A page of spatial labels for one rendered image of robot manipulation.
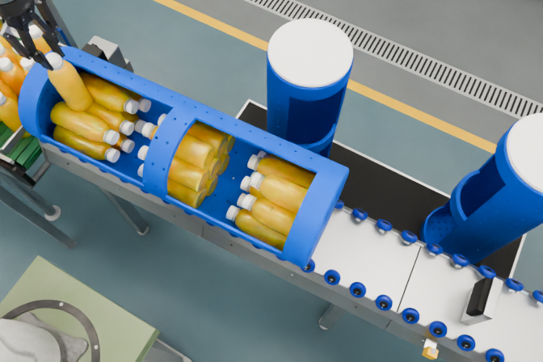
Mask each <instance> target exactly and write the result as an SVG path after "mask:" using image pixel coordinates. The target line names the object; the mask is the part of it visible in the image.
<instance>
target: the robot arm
mask: <svg viewBox="0 0 543 362"><path fill-rule="evenodd" d="M35 5H36V7H37V9H38V11H39V12H40V14H41V16H42V18H43V19H44V21H43V20H42V19H41V18H40V16H39V15H38V14H37V13H36V12H35ZM0 16H1V17H2V22H3V23H4V24H3V27H2V30H0V36H2V37H4V38H5V40H6V41H7V42H8V43H9V44H10V45H11V46H12V47H13V49H14V50H15V51H16V52H17V53H18V54H19V55H20V56H21V57H24V58H26V59H28V60H31V59H33V60H34V61H35V62H37V63H39V64H41V65H42V67H44V68H45V69H48V70H51V71H53V70H54V68H53V67H52V66H51V64H50V63H49V61H48V59H47V58H46V57H45V55H44V54H43V53H42V51H40V50H38V49H36V46H35V44H34V42H33V39H32V37H31V35H30V29H29V27H28V24H29V23H30V22H31V21H32V22H33V23H34V24H35V25H36V26H37V27H38V28H39V29H40V30H41V31H42V32H43V34H42V37H43V38H44V40H45V41H46V43H47V44H48V46H49V47H50V48H51V49H52V51H53V52H54V53H58V54H59V55H60V56H61V57H64V56H65V54H64V53H63V51H62V50H61V48H60V47H59V45H58V43H59V40H58V38H57V33H56V32H54V31H55V29H58V25H57V22H56V20H55V19H54V17H53V15H52V13H51V11H50V9H49V8H48V5H47V3H46V0H0ZM11 27H13V28H14V29H15V30H16V31H17V32H18V34H19V37H20V39H21V41H22V43H23V44H21V43H20V42H19V40H18V39H17V38H16V37H15V36H13V35H14V33H13V32H12V31H11ZM44 33H45V34H44ZM88 348H89V343H88V341H87V340H85V339H77V338H74V337H72V336H70V335H68V334H66V333H64V332H62V331H60V330H58V329H56V328H54V327H52V326H50V325H48V324H46V323H44V322H42V321H41V320H39V319H38V318H37V317H36V316H35V314H33V313H29V312H26V313H24V314H22V315H21V316H20V318H19V320H18V321H15V320H8V319H0V362H78V361H79V359H80V358H81V357H82V356H83V355H84V354H85V353H86V351H87V350H88Z"/></svg>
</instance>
